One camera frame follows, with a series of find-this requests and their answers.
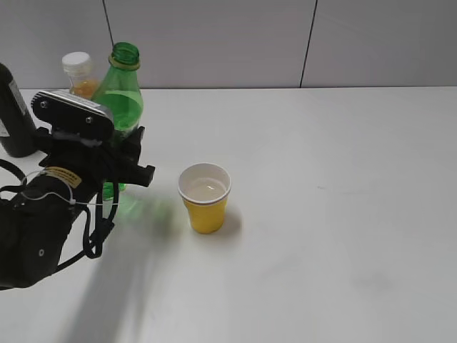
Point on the green sprite bottle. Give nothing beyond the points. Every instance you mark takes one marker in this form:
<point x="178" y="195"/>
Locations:
<point x="119" y="91"/>

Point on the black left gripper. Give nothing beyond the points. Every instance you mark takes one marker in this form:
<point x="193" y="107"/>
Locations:
<point x="74" y="172"/>

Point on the yellow paper cup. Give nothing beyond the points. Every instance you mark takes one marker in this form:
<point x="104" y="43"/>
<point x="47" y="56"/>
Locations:
<point x="204" y="189"/>

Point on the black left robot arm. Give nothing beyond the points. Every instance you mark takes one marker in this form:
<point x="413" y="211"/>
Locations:
<point x="67" y="210"/>

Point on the orange juice bottle white cap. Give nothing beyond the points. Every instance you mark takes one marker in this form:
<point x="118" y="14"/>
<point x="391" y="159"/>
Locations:
<point x="78" y="67"/>

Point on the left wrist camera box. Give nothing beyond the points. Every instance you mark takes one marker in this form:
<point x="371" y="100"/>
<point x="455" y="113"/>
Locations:
<point x="73" y="114"/>

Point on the dark glass bottle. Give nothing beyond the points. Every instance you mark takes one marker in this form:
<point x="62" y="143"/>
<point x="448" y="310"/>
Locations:
<point x="17" y="126"/>

